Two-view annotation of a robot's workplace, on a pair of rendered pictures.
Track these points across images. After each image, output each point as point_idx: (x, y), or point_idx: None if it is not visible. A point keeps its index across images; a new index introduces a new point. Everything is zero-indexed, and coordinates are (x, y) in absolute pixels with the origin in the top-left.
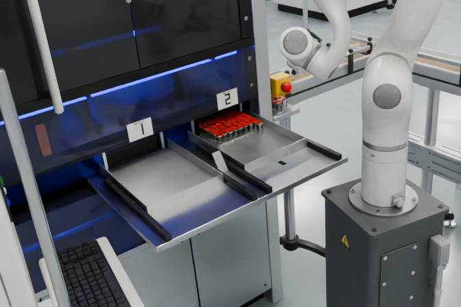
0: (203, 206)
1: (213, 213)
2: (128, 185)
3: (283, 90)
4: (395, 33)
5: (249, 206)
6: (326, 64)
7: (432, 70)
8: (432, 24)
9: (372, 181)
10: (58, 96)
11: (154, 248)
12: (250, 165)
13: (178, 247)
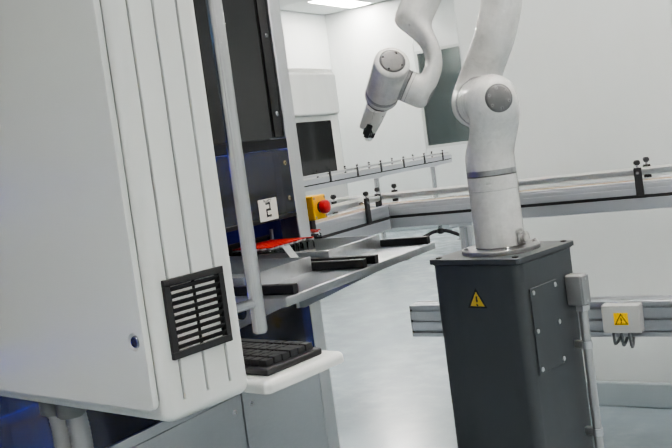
0: (307, 279)
1: (326, 278)
2: None
3: (322, 208)
4: (484, 48)
5: (361, 273)
6: (426, 83)
7: (463, 201)
8: (515, 37)
9: (492, 217)
10: None
11: (280, 303)
12: (333, 253)
13: (231, 422)
